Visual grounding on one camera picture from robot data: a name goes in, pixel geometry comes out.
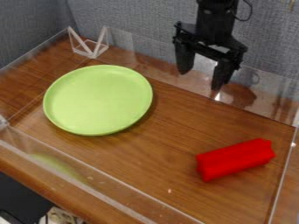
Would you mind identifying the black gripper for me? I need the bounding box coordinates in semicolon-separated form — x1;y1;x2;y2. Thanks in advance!
172;0;248;91

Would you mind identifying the red long block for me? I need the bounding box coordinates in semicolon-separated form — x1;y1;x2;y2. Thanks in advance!
196;138;276;181

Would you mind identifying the green round plate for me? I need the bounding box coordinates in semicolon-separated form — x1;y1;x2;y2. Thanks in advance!
43;65;154;136

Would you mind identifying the black box under table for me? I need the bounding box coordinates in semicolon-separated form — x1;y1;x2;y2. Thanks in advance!
0;172;54;224

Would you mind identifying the black cable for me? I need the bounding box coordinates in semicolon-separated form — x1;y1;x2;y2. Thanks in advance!
228;0;255;23

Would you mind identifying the clear acrylic corner bracket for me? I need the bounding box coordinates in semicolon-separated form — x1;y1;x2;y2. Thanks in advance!
67;26;108;59

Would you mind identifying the clear acrylic enclosure wall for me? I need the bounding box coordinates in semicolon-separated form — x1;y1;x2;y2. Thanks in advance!
0;29;299;224

